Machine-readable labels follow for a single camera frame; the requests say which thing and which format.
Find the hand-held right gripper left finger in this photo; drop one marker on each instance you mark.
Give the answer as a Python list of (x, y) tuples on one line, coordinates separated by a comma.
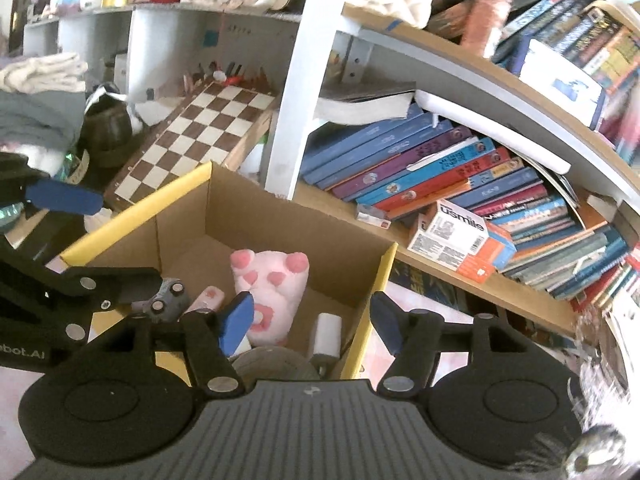
[(237, 322)]

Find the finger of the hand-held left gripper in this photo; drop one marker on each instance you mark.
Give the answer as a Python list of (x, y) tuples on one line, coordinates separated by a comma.
[(65, 197), (125, 285)]

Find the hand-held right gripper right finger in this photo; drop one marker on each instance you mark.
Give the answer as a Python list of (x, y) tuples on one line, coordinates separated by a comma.
[(386, 320)]

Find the pink plastic case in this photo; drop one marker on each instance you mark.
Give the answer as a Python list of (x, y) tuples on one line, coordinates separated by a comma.
[(210, 297)]

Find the pink plush paw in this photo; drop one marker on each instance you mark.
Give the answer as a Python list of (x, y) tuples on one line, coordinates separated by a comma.
[(280, 300)]

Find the clear packing tape roll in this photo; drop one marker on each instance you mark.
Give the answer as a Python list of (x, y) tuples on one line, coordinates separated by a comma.
[(275, 360)]

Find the small white roll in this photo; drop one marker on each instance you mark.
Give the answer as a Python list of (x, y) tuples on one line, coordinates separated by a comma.
[(325, 335)]

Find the cardboard box with yellow flaps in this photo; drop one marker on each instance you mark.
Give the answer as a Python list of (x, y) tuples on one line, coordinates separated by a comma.
[(280, 210)]

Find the white fluffy cloth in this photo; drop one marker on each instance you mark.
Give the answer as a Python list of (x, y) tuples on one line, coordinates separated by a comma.
[(45, 157)]

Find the dark printed magazine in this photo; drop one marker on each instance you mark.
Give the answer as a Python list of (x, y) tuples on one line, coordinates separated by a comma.
[(430, 285)]

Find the grey folded cloth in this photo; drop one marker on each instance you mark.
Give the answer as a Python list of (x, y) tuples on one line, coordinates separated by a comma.
[(35, 115)]

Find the small white red box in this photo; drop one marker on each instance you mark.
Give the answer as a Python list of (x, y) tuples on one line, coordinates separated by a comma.
[(372, 216)]

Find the white orange product box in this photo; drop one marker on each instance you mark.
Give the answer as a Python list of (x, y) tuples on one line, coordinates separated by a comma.
[(450, 235)]

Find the white folded cloth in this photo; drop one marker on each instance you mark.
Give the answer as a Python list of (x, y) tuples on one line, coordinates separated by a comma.
[(40, 72)]

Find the brown white chessboard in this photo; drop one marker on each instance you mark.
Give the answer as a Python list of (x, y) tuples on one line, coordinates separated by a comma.
[(200, 130)]

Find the stack of colourful leaning books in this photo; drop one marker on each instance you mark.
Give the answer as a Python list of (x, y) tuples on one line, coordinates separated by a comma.
[(400, 160)]

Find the small red toy figure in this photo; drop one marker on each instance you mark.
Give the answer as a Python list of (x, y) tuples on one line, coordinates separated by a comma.
[(227, 79)]

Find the open grey-paged book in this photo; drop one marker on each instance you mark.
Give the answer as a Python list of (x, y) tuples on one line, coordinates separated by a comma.
[(365, 107)]

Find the white curved board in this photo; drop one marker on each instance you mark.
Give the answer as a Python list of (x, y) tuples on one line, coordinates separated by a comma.
[(500, 130)]

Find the grey fur pompom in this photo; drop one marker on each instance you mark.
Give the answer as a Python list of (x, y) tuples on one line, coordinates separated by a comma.
[(605, 390)]

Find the silver metal clasp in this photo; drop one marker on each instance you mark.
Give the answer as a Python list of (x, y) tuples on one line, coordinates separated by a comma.
[(595, 452)]

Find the white wooden bookshelf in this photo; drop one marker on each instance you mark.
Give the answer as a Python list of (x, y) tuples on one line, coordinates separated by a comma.
[(305, 60)]

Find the white box with blue print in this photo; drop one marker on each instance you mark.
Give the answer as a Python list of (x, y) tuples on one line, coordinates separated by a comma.
[(560, 80)]

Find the pink rolled cloth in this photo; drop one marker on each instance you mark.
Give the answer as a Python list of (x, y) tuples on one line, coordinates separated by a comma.
[(485, 15)]

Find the row of dark paperback books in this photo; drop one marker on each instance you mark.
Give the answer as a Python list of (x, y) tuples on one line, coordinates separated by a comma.
[(575, 25)]

